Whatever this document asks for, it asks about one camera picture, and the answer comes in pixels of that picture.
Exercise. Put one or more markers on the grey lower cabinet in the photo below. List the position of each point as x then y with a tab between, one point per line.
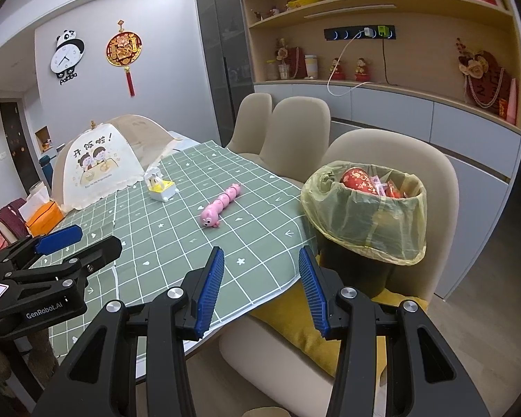
395	117

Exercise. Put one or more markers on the red knot wall ornament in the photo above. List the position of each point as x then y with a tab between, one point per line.
123	47

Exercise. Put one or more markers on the dark red chair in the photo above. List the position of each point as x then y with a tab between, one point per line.
11	221

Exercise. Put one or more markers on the wooden wall shelf unit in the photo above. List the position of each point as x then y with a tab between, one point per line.
421	56

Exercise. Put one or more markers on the white jar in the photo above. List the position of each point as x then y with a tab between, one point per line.
311	66

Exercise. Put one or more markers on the green charger plug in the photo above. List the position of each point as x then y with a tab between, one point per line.
383	32

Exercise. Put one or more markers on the person's left forearm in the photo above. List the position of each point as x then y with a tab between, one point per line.
41	343

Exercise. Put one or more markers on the orange tissue box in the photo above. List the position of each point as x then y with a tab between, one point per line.
45	219

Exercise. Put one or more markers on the yellow plastic bin liner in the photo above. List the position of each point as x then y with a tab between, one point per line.
364	226

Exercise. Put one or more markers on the yellow white toy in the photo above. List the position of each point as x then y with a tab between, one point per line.
160	189

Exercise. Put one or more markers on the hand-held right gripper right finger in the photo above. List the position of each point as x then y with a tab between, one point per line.
312	295

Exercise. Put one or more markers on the small red figurine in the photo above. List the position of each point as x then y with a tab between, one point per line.
362	71
337	70

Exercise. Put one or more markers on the yellow seat cushion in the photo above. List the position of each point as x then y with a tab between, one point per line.
286	325

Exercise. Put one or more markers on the black waste bin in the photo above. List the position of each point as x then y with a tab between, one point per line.
360	273

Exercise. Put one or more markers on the pink caterpillar toy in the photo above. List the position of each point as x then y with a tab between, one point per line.
219	206

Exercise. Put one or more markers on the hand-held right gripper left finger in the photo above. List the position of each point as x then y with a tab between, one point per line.
210	295

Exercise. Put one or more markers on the small glass jar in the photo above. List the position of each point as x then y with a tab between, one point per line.
272	71

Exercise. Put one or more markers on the beige dining chair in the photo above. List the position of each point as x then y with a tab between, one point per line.
438	208
295	134
252	117

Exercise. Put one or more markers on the white charger plug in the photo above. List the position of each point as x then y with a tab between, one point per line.
368	33

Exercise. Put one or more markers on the dark door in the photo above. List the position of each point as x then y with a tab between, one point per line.
17	139

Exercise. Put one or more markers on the dark red gift bag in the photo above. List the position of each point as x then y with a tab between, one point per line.
298	64

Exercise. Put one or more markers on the black power strip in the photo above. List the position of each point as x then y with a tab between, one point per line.
349	34

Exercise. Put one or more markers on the cream mesh food cover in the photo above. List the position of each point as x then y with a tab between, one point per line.
95	169

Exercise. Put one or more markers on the red paper cup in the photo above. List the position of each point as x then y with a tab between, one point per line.
358	180

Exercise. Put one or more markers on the flower vase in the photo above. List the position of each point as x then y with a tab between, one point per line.
283	61

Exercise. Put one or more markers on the panda wall clock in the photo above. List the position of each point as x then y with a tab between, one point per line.
67	58

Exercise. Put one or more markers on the green checked tablecloth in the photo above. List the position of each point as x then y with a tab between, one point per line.
252	186

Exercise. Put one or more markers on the grey tall cabinet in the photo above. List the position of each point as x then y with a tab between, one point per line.
223	52

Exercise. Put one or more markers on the flower handbag decoration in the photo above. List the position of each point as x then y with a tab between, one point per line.
484	78

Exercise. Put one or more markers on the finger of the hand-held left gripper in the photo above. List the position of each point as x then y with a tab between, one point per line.
58	239
91	258

